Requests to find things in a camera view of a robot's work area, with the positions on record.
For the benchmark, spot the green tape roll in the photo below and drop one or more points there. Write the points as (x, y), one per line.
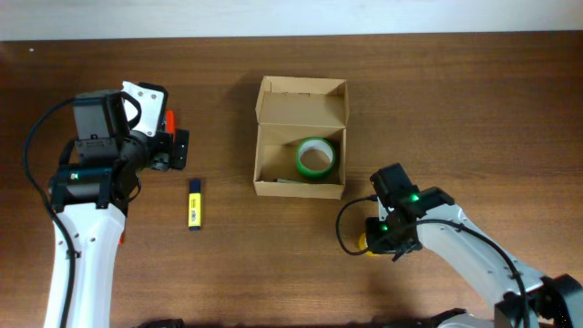
(315, 158)

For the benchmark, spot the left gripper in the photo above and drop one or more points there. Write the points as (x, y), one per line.
(162, 158)

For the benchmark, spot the orange utility knife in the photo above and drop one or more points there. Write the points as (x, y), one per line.
(121, 238)

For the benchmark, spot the open brown cardboard box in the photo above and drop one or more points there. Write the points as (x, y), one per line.
(289, 110)

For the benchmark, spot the orange and black stapler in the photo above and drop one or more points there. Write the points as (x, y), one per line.
(170, 122)

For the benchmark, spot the small yellow tape roll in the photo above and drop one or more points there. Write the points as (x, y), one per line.
(363, 245)

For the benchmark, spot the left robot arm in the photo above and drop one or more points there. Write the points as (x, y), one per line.
(119, 133)

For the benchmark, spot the yellow highlighter with blue cap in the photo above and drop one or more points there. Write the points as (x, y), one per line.
(194, 221)

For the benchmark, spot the blue whiteboard marker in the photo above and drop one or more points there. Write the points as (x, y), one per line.
(291, 181)

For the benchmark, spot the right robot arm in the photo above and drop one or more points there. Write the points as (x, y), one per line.
(411, 219)

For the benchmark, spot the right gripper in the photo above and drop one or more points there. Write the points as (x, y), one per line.
(377, 245)

